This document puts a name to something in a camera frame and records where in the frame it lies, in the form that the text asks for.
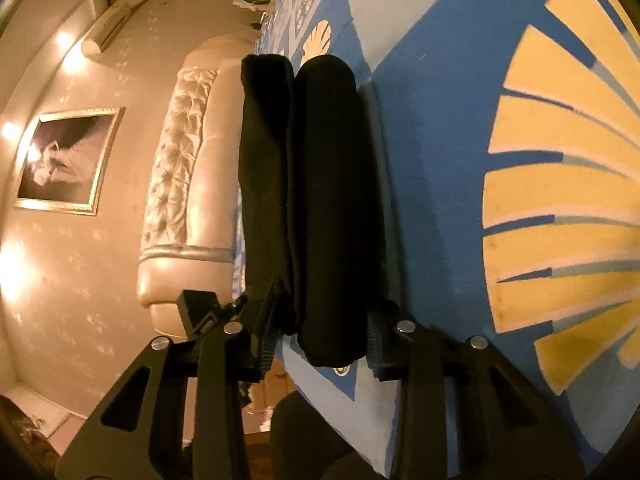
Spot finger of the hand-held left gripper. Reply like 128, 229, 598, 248
178, 289, 249, 342

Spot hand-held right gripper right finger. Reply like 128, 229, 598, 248
366, 304, 587, 480

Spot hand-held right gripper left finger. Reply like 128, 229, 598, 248
55, 279, 282, 480

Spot black pants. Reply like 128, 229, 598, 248
239, 52, 387, 369

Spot person's dark clothed leg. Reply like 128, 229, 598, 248
269, 389, 397, 480

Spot white tufted headboard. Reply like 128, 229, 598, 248
137, 34, 263, 342

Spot blue printed blanket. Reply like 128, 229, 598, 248
232, 0, 640, 480

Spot white air conditioner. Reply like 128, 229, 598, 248
80, 0, 153, 58

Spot framed wall picture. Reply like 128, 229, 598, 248
13, 106, 127, 217

